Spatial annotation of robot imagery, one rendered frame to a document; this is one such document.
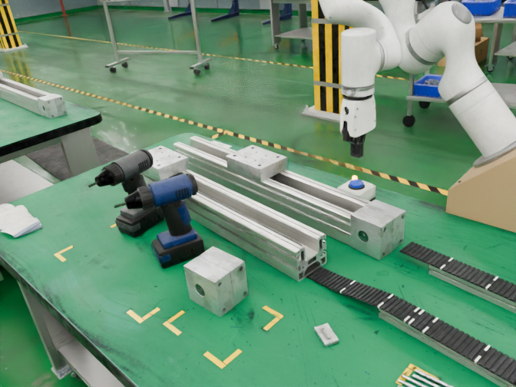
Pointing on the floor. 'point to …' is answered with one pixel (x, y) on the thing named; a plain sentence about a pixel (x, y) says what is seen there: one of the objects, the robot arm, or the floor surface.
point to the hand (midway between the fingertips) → (356, 149)
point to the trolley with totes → (431, 94)
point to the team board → (156, 51)
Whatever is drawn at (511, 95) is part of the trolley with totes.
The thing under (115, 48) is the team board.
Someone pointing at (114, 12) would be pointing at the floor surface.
